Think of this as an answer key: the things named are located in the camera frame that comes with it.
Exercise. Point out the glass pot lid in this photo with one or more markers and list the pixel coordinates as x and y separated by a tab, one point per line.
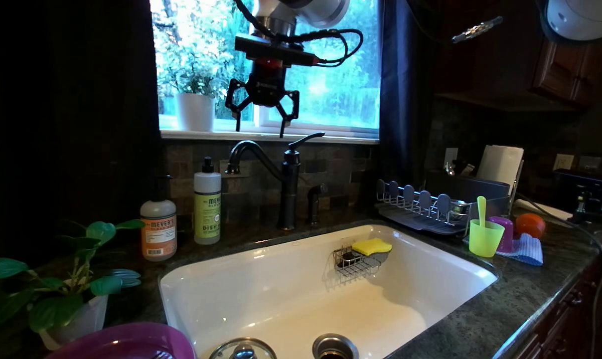
241	349

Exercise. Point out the blue striped dish cloth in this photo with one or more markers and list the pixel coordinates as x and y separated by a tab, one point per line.
528	251

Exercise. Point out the purple plastic bowl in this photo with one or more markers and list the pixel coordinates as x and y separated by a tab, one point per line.
127	341

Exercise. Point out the dark blue curtain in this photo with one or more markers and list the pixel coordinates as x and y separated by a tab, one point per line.
400	92
68	100

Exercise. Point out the blue dish rack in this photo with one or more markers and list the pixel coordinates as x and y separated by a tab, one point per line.
420	205

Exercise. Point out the green plant in white pot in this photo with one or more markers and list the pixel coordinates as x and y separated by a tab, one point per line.
54	309

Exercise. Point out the black coffee machine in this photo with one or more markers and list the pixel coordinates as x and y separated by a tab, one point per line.
590	196

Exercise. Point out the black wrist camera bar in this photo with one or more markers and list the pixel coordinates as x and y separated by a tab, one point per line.
273	50

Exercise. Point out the white paper towel roll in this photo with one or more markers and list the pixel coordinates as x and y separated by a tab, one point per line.
500	166

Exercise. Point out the white wall outlet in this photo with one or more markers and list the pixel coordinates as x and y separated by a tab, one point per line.
450	160
562	162

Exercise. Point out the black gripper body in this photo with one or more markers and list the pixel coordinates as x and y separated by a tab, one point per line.
269	82

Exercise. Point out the green-label soap bottle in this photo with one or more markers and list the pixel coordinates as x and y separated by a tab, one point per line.
207	205

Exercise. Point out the orange round fruit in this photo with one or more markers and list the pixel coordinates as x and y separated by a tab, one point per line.
530	225

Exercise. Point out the white kitchen sink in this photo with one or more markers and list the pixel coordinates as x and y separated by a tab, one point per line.
281	291

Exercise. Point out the yellow-green plastic cup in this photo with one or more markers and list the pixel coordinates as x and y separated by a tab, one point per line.
484	239

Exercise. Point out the yellow sponge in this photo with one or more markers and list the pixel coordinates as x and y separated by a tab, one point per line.
371	245

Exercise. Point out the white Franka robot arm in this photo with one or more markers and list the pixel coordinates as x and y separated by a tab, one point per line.
580	16

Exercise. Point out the metal sink drain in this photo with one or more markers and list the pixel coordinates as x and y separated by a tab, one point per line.
335	347

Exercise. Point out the dark bronze kitchen faucet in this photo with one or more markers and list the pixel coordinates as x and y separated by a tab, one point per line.
289	192

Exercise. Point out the wooden wall cabinet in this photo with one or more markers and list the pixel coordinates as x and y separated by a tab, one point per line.
566	72

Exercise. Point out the windowsill plant in white pot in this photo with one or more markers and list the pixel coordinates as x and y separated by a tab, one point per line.
195	110

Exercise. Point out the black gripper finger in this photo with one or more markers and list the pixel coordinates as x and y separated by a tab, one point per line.
289	102
235	92

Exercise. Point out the purple plastic cup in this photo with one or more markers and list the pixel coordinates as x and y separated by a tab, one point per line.
508	231

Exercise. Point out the orange lidded jar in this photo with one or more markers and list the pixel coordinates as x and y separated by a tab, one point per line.
157	231

